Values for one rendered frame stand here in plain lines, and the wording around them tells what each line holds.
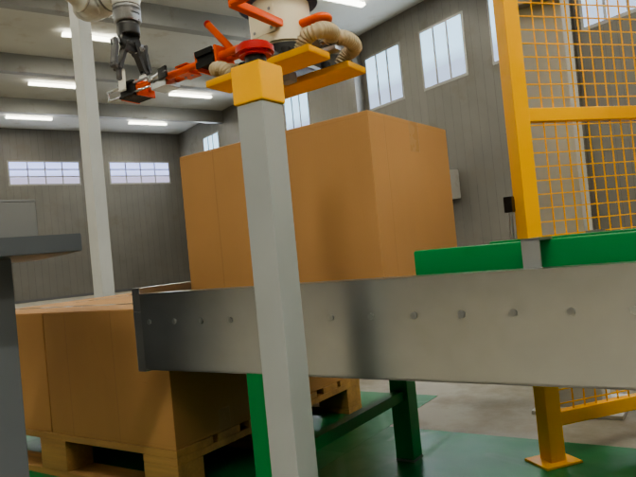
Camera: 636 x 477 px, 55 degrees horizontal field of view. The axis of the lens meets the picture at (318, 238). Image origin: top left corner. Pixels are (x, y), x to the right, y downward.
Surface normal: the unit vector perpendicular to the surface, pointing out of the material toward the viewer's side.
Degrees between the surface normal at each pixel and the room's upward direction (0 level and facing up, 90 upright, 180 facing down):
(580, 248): 90
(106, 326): 90
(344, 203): 90
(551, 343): 90
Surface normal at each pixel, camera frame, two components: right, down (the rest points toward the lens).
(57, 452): -0.56, 0.04
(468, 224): -0.81, 0.07
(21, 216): 0.58, -0.07
